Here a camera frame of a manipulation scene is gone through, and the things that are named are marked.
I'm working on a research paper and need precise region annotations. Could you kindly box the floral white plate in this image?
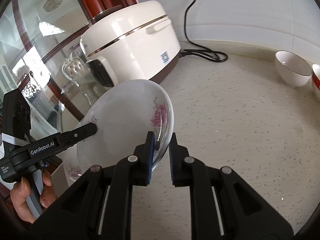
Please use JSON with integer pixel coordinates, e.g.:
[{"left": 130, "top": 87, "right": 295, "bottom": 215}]
[{"left": 76, "top": 80, "right": 174, "bottom": 171}]

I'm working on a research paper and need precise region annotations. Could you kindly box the white bowl green rim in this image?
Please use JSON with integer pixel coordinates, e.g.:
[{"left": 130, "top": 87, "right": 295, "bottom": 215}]
[{"left": 274, "top": 50, "right": 312, "bottom": 88}]

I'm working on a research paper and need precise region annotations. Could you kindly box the red and white bowl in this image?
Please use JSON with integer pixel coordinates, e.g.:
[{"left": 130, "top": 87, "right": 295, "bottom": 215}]
[{"left": 312, "top": 64, "right": 320, "bottom": 101}]

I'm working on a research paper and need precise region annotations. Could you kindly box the person's left hand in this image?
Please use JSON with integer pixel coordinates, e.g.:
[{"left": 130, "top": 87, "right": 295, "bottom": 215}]
[{"left": 10, "top": 170, "right": 57, "bottom": 224}]

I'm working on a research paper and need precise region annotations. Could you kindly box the floral plate underneath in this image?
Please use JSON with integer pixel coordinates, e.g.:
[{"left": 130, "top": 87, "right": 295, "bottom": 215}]
[{"left": 61, "top": 151, "right": 83, "bottom": 182}]

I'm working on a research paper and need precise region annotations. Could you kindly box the glass cup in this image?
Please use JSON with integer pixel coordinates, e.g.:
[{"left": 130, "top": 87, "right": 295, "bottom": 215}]
[{"left": 61, "top": 51, "right": 91, "bottom": 82}]

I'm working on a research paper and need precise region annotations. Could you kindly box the cream rice cooker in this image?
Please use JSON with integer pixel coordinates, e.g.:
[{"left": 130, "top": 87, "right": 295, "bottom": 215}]
[{"left": 80, "top": 1, "right": 181, "bottom": 87}]

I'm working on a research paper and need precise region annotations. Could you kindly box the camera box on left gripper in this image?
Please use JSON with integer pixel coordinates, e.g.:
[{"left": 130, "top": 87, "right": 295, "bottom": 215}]
[{"left": 2, "top": 88, "right": 35, "bottom": 143}]

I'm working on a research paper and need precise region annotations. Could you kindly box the black power cable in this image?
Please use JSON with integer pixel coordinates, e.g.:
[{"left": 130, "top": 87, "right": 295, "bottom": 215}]
[{"left": 178, "top": 0, "right": 229, "bottom": 62}]

